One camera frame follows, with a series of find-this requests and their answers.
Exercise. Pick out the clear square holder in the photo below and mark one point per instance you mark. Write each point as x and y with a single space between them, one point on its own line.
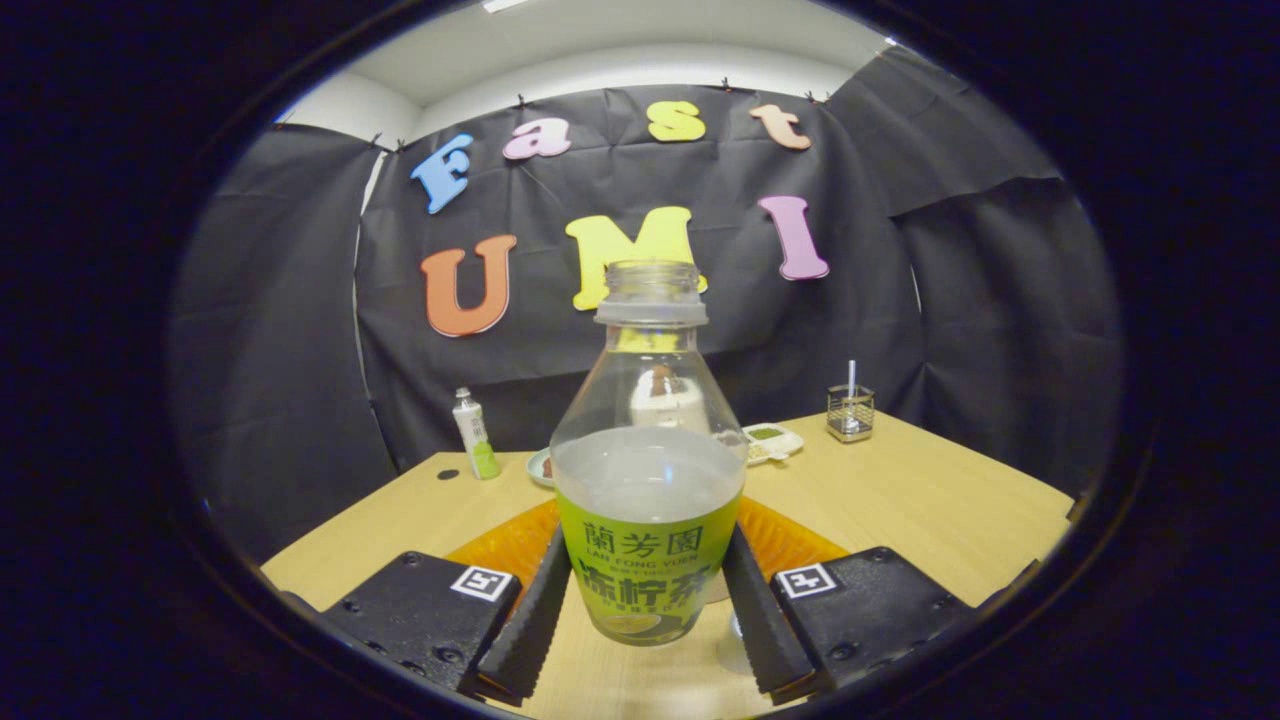
850 420

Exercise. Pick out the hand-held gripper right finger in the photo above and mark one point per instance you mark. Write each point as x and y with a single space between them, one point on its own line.
760 620

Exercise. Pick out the pale green plate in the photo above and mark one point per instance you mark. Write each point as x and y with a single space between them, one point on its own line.
541 468

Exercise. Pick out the green label juice bottle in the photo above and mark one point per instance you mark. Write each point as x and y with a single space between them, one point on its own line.
645 570

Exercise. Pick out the white straw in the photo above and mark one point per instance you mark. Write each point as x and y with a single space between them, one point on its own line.
852 378

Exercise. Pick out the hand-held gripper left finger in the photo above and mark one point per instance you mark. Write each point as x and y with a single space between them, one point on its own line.
530 620

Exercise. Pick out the white cup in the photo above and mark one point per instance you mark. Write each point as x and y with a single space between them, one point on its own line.
730 650

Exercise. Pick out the white and green spray bottle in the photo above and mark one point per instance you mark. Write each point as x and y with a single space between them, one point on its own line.
476 435

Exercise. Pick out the white divided dish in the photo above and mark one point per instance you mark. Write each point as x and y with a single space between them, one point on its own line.
775 440

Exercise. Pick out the large ceiling light panel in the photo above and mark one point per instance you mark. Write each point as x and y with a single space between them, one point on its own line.
505 5

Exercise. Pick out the wooden table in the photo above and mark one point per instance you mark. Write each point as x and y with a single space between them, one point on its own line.
900 500

